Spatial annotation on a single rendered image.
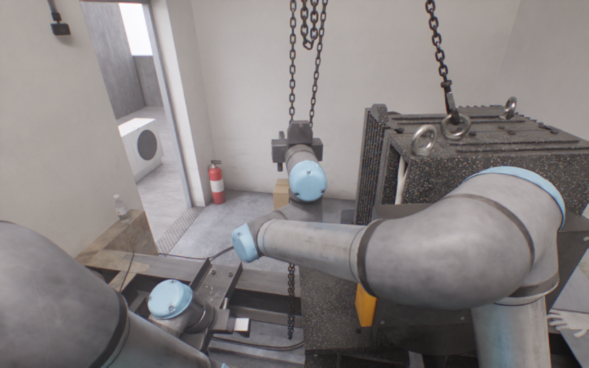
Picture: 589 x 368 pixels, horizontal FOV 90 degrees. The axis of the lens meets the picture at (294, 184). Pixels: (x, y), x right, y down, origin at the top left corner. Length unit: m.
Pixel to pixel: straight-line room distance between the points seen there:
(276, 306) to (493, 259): 1.57
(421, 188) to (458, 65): 2.48
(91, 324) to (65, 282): 0.04
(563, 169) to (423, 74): 2.30
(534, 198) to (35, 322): 0.48
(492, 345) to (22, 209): 1.93
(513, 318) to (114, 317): 0.45
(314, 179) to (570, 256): 0.61
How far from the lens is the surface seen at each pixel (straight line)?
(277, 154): 0.76
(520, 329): 0.49
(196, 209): 3.57
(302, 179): 0.59
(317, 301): 1.29
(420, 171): 0.76
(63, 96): 2.12
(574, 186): 1.01
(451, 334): 1.00
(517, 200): 0.40
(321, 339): 1.19
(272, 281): 1.68
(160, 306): 0.67
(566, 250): 0.91
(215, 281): 1.73
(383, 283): 0.35
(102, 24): 7.73
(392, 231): 0.34
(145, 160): 4.57
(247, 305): 1.89
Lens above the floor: 1.90
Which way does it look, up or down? 29 degrees down
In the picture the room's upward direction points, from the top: 1 degrees counter-clockwise
